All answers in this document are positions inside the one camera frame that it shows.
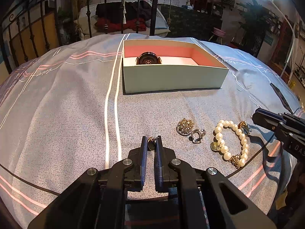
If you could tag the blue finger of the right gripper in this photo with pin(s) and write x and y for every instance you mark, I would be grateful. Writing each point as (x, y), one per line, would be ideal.
(266, 119)

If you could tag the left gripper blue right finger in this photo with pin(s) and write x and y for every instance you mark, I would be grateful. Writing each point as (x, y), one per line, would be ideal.
(158, 162)

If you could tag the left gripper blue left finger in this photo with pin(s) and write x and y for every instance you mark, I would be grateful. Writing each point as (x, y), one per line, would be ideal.
(143, 158)

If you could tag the gold pendant earring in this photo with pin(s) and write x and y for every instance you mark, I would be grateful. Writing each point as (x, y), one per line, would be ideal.
(151, 143)

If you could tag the black smart watch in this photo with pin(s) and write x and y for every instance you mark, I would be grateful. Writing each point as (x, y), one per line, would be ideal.
(148, 58)

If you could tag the open cardboard jewelry box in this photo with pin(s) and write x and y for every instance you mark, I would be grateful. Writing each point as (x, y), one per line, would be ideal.
(185, 66)

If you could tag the gold rhinestone brooch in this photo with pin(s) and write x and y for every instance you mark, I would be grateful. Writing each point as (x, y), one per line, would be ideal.
(185, 127)

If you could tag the grey striped bed sheet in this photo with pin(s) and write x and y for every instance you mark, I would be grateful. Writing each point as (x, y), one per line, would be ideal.
(66, 112)

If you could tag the pink stool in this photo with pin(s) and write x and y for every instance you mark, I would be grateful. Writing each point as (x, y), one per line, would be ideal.
(218, 33)

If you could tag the red blanket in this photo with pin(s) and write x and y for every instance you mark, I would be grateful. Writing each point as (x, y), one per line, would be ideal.
(113, 27)

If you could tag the white wicker swing chair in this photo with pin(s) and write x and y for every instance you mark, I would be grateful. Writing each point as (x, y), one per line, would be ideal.
(114, 12)

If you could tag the black iron bed frame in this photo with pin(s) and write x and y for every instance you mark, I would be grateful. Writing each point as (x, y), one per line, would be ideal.
(33, 27)

